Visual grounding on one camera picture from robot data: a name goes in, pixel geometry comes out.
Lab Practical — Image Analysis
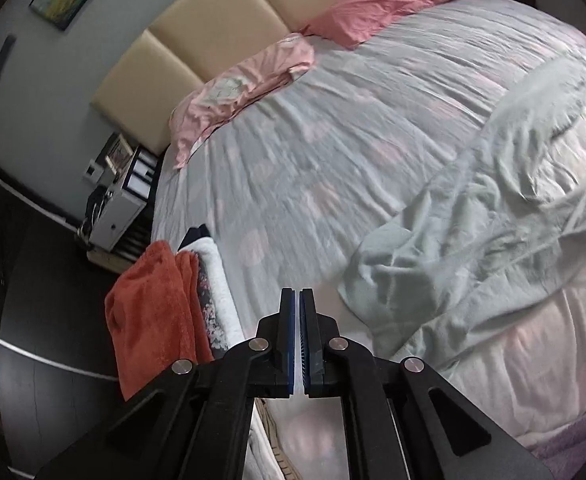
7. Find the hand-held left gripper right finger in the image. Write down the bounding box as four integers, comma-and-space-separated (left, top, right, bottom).
300, 288, 554, 480

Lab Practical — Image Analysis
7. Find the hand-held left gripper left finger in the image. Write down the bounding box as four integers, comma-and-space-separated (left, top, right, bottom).
36, 288, 294, 480

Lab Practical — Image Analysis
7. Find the light green garment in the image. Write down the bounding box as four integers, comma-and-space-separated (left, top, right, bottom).
338, 52, 586, 371

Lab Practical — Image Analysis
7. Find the dark floral cloth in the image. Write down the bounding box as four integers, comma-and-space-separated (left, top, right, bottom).
193, 255, 231, 361

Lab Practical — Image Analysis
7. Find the white folded towel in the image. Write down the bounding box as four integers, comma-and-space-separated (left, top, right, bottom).
185, 237, 246, 351

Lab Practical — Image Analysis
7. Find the navy folded cloth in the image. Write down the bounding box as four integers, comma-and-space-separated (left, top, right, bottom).
177, 223, 210, 253

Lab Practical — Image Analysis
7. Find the orange towel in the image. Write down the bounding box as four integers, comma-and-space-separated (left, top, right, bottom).
104, 241, 215, 401

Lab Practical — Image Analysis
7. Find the bed with pale dotted sheet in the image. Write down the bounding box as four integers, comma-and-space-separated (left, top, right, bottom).
150, 0, 586, 480

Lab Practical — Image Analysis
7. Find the white nightstand with dark shelves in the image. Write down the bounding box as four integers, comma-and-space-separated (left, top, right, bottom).
78, 132, 161, 266

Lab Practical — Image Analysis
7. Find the framed picture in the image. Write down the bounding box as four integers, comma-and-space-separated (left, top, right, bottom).
104, 135, 134, 168

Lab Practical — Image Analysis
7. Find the light pink printed pillow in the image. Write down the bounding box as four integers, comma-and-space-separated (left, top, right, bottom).
169, 32, 316, 170

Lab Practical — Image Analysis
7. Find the purple cloth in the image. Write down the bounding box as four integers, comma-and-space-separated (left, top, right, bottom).
535, 402, 586, 480

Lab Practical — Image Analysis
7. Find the beige padded headboard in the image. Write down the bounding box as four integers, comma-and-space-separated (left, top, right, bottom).
90, 0, 421, 156

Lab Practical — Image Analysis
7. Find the dark pink pillow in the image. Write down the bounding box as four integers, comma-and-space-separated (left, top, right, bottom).
303, 0, 481, 51

